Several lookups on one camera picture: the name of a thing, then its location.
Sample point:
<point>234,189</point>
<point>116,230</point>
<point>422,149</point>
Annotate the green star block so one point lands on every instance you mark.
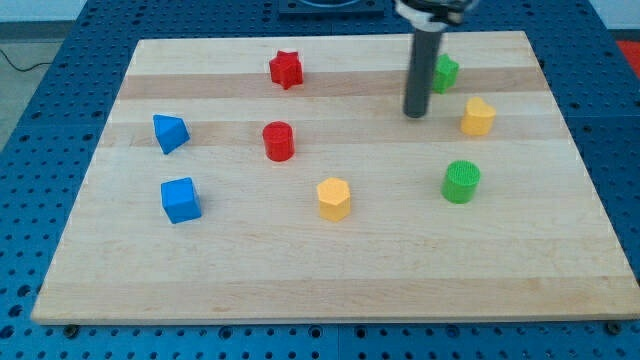
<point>445,74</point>

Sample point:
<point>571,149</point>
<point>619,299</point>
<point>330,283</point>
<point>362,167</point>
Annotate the robot arm flange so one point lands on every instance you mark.
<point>434,15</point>

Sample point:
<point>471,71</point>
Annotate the red star block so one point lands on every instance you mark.
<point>286,69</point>

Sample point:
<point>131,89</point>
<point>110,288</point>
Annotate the yellow heart block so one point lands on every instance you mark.
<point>478,117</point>

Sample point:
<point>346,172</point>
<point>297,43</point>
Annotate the yellow hexagon block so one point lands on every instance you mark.
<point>334,199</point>

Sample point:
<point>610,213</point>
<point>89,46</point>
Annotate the red cylinder block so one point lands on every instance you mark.
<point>278,141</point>

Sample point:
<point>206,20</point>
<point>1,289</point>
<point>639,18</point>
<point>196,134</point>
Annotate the wooden board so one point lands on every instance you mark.
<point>534,243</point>

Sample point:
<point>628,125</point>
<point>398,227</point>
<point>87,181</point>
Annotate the green cylinder block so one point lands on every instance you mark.
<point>460,181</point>

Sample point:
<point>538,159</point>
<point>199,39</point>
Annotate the blue cube block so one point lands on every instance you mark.
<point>180,200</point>

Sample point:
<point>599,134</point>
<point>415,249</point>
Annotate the blue triangle block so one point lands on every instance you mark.
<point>171,132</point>

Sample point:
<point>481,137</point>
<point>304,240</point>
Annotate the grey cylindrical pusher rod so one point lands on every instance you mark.
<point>419,81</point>

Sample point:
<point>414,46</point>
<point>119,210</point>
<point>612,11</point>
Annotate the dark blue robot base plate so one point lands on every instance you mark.
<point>298,8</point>

